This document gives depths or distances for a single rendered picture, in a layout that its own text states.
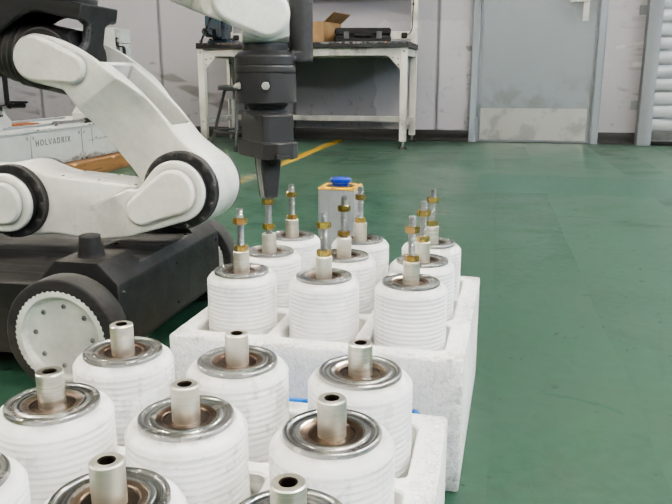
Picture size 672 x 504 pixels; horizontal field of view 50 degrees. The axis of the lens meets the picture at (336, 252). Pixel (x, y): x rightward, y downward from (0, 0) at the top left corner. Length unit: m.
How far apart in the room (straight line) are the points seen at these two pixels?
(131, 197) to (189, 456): 0.86
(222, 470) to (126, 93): 0.92
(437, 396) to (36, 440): 0.49
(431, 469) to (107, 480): 0.30
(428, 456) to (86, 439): 0.30
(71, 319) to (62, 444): 0.65
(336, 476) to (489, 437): 0.61
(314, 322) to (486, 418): 0.36
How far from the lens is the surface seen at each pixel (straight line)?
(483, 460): 1.05
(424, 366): 0.90
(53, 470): 0.62
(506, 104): 6.04
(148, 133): 1.37
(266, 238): 1.10
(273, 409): 0.68
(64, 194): 1.47
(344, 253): 1.07
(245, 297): 0.97
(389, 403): 0.63
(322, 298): 0.93
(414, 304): 0.91
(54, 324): 1.27
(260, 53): 1.04
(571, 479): 1.04
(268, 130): 1.04
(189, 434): 0.57
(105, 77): 1.37
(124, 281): 1.27
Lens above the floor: 0.51
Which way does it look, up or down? 14 degrees down
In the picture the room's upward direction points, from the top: straight up
